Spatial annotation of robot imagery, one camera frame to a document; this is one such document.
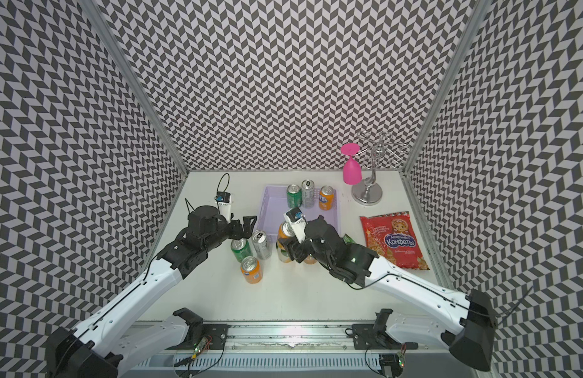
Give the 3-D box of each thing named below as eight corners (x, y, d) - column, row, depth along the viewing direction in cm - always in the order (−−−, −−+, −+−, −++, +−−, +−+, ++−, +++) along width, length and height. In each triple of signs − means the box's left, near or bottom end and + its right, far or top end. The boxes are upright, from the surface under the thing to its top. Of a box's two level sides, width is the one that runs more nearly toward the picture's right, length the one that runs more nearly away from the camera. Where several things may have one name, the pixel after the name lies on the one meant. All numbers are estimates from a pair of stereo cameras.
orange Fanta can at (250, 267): (245, 283, 85) (238, 273, 77) (247, 267, 88) (242, 256, 80) (261, 283, 85) (257, 273, 77) (263, 267, 88) (259, 256, 80)
